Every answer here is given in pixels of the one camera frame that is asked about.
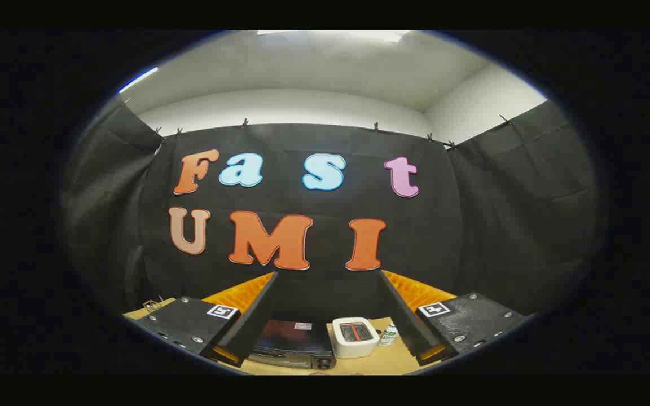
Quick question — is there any black toaster oven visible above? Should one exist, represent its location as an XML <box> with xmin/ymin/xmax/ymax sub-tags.
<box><xmin>246</xmin><ymin>319</ymin><xmax>337</xmax><ymax>371</ymax></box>

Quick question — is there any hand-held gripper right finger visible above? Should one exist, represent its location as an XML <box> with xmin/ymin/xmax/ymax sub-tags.
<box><xmin>380</xmin><ymin>270</ymin><xmax>529</xmax><ymax>366</ymax></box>

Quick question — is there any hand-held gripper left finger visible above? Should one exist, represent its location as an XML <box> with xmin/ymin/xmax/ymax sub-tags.
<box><xmin>133</xmin><ymin>272</ymin><xmax>279</xmax><ymax>368</ymax></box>

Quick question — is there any white pop-up toaster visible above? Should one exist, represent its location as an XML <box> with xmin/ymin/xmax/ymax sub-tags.
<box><xmin>332</xmin><ymin>317</ymin><xmax>380</xmax><ymax>359</ymax></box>

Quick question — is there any ceiling light panel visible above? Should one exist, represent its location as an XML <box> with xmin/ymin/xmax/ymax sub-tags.
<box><xmin>256</xmin><ymin>30</ymin><xmax>411</xmax><ymax>43</ymax></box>

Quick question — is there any black backdrop cloth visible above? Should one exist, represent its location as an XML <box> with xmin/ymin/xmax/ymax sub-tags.
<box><xmin>60</xmin><ymin>101</ymin><xmax>602</xmax><ymax>317</ymax></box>

